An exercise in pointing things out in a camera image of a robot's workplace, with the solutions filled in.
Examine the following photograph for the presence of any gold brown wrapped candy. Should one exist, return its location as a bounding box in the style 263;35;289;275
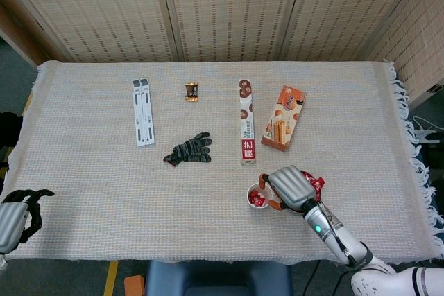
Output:
184;82;201;103

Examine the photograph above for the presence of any white paper cup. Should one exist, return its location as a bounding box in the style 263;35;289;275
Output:
246;181;275;210

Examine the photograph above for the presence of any round steel plate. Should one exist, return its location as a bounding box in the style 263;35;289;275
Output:
277;170;325;214

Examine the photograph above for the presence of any thin black floor cable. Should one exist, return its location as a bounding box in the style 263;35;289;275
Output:
305;261;319;295

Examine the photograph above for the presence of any beige woven tablecloth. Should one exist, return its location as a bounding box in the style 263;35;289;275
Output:
1;60;438;265

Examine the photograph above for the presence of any black equipment beside table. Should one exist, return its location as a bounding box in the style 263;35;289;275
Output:
0;112;24;172

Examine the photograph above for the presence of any white folding laptop stand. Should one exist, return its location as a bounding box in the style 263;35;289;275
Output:
132;77;156;148

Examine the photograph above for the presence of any white device with cables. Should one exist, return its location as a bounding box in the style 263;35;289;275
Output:
412;117;444;144

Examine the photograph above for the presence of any yellow floor tape strip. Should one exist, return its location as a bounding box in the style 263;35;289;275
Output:
103;261;119;296

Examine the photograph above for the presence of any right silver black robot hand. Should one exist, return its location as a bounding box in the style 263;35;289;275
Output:
259;165;322;214

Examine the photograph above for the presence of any orange block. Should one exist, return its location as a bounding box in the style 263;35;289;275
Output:
123;275;145;296

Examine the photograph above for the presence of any woven bamboo screen panel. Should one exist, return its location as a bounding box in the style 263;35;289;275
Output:
0;0;70;67
280;0;431;63
0;0;183;64
367;0;444;110
159;0;308;63

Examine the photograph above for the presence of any long white biscuit box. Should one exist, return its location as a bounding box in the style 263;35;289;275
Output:
237;78;258;166

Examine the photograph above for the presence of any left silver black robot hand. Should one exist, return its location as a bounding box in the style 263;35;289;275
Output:
0;189;56;255

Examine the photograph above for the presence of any dark striped knit glove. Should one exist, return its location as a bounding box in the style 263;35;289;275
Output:
162;131;213;168

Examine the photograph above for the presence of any orange egg roll biscuit box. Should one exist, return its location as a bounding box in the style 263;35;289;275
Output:
260;84;307;153

